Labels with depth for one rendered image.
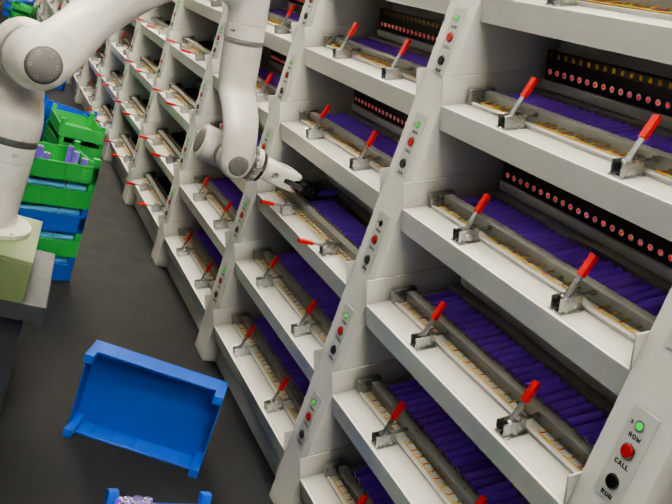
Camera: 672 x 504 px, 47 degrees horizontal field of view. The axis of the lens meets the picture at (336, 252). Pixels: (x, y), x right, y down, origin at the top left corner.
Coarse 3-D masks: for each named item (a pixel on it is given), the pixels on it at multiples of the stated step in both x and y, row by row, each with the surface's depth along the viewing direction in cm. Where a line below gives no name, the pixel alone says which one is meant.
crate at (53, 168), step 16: (48, 144) 241; (80, 144) 246; (48, 160) 223; (64, 160) 247; (80, 160) 244; (96, 160) 232; (48, 176) 225; (64, 176) 228; (80, 176) 231; (96, 176) 234
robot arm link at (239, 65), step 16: (224, 48) 175; (240, 48) 173; (256, 48) 175; (224, 64) 176; (240, 64) 175; (256, 64) 177; (224, 80) 177; (240, 80) 176; (256, 80) 180; (224, 96) 176; (240, 96) 176; (224, 112) 175; (240, 112) 175; (256, 112) 177; (224, 128) 174; (240, 128) 174; (256, 128) 176; (224, 144) 175; (240, 144) 175; (224, 160) 176; (240, 160) 176; (240, 176) 178
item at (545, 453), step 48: (384, 288) 151; (432, 288) 155; (384, 336) 144; (432, 336) 135; (480, 336) 136; (432, 384) 129; (480, 384) 124; (528, 384) 122; (576, 384) 121; (480, 432) 117; (528, 432) 114; (576, 432) 110; (528, 480) 106; (576, 480) 98
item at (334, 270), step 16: (304, 176) 213; (320, 176) 215; (272, 192) 210; (272, 208) 199; (368, 208) 190; (272, 224) 201; (288, 224) 189; (304, 224) 189; (288, 240) 190; (320, 240) 180; (304, 256) 181; (320, 256) 171; (336, 256) 172; (320, 272) 172; (336, 272) 164; (336, 288) 164
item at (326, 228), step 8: (288, 192) 203; (296, 200) 198; (304, 208) 193; (312, 208) 192; (312, 216) 188; (320, 216) 187; (320, 224) 184; (328, 224) 182; (328, 232) 180; (336, 232) 178; (344, 240) 174; (344, 248) 172; (352, 248) 170; (344, 256) 169; (352, 256) 168
